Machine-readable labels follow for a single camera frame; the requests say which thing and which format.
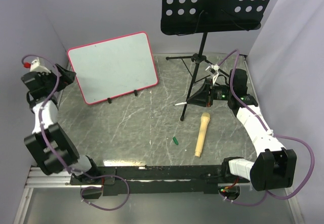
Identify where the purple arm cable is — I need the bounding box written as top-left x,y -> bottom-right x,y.
21,54 -> 130,211
217,49 -> 315,206

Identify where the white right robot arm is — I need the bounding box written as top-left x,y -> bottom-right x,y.
186,66 -> 297,191

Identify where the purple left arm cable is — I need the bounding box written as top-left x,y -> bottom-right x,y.
21,54 -> 130,211

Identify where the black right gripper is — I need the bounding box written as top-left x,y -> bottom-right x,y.
187,79 -> 234,107

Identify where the green marker cap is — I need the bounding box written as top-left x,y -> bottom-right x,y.
173,137 -> 179,145

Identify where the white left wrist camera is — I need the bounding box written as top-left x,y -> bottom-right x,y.
29,57 -> 51,73

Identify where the aluminium rail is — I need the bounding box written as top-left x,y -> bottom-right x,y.
25,165 -> 74,188

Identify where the green capped whiteboard marker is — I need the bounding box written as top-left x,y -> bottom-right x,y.
174,102 -> 187,106

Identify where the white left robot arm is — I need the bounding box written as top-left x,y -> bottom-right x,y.
21,64 -> 100,184

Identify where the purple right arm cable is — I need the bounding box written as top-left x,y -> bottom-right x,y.
217,49 -> 315,206

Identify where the pink framed whiteboard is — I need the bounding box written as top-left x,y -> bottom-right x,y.
67,31 -> 159,105

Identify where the black music stand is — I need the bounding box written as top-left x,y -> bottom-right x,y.
160,0 -> 279,122

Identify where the beige toy microphone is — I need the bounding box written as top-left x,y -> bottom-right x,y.
194,113 -> 211,158

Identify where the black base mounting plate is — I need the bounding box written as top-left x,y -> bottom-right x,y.
70,165 -> 237,196

